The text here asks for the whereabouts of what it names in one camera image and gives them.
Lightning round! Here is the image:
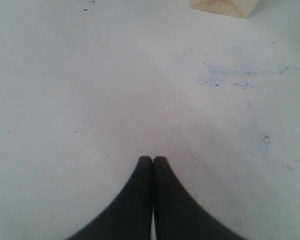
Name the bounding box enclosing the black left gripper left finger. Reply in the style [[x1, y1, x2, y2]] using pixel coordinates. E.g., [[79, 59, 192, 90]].
[[69, 156, 153, 240]]

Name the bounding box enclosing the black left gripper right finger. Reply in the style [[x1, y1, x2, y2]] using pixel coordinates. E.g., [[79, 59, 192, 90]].
[[153, 156, 243, 240]]

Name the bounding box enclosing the light wooden cube block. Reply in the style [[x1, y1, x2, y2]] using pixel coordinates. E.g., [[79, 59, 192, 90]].
[[189, 0, 259, 19]]

